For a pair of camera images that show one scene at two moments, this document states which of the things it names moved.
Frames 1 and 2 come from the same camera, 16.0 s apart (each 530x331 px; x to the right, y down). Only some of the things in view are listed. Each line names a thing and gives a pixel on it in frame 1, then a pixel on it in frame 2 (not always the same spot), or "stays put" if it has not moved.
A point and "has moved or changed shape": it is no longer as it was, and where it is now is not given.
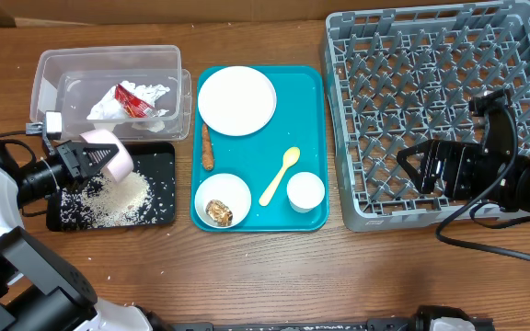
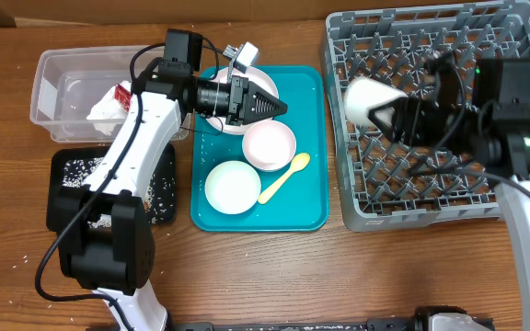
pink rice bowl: (121, 164) has moved or changed shape
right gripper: (456, 155) to (408, 118)
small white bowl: (228, 189) has moved or changed shape
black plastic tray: (144, 199) stays put
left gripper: (73, 155) to (241, 108)
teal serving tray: (275, 179) stays put
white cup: (305, 191) to (364, 94)
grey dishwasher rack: (403, 76) stays put
